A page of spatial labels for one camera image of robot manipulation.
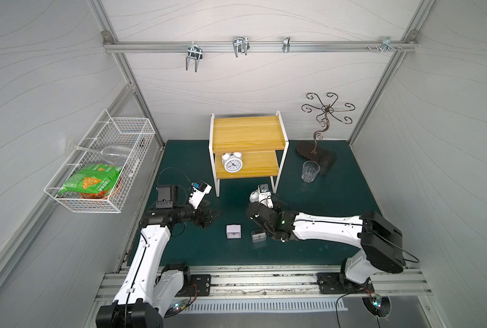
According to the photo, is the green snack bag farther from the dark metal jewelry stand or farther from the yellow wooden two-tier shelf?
the dark metal jewelry stand

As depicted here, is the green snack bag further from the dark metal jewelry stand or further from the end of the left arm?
the dark metal jewelry stand

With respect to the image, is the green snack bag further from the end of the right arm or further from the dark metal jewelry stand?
the dark metal jewelry stand

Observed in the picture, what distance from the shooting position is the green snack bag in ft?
1.77

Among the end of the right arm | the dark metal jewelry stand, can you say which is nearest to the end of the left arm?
the end of the right arm

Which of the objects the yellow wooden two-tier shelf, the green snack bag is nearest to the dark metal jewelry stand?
the yellow wooden two-tier shelf
